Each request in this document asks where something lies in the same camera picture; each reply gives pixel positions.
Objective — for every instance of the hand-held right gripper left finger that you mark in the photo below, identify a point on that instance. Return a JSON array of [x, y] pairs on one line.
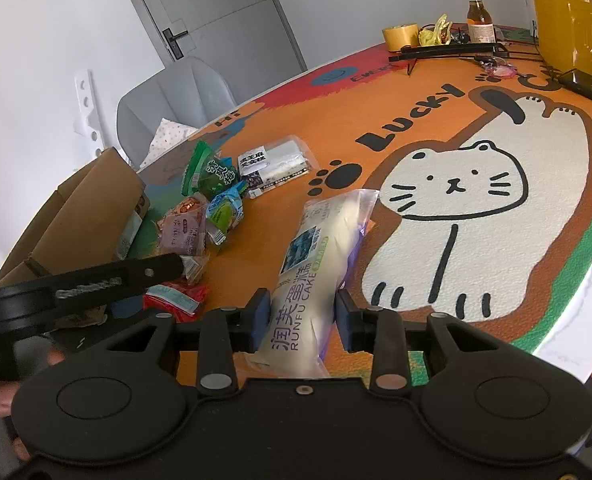
[[259, 317]]

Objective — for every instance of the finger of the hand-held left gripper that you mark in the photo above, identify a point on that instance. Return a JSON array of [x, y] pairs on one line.
[[126, 275]]

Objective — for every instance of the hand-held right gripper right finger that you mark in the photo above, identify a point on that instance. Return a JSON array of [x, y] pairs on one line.
[[347, 322]]

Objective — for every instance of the red snack packet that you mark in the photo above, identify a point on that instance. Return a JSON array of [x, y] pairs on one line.
[[176, 302]]

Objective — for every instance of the small clear snack packet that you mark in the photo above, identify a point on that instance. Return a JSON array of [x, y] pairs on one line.
[[196, 267]]

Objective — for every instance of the pink snack packet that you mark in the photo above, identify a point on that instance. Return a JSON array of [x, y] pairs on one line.
[[183, 230]]

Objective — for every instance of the brown cardboard box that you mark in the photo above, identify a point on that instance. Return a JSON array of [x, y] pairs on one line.
[[76, 210]]

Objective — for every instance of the teal green wafer packet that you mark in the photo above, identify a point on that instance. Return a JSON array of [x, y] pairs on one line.
[[223, 212]]

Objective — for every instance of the green candy packet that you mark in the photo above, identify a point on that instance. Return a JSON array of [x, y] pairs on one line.
[[208, 170]]

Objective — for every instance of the black and white snack packet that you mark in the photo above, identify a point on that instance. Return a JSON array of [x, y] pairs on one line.
[[276, 162]]

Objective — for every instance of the dotted white cloth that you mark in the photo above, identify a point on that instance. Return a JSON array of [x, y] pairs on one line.
[[168, 142]]

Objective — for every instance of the grey chair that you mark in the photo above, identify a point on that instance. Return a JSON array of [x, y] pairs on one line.
[[176, 95]]

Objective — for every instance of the colourful cat printed mat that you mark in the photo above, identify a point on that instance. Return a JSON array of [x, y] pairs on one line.
[[425, 125]]

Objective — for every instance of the grey door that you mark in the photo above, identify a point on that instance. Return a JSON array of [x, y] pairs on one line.
[[216, 5]]

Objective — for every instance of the yellow tape roll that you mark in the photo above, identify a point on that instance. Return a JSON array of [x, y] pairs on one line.
[[399, 37]]

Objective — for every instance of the yellow plastic bag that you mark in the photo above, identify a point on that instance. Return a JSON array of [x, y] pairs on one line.
[[433, 32]]

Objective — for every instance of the glass bottle with amber liquid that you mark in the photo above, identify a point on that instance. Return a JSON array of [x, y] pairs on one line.
[[479, 17]]

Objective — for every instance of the black flat device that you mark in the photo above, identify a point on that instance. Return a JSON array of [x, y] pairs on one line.
[[590, 87]]

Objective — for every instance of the yellow drink bottle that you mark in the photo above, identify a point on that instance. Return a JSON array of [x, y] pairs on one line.
[[565, 15]]

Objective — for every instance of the white perforated bracket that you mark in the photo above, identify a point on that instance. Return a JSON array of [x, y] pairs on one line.
[[88, 105]]

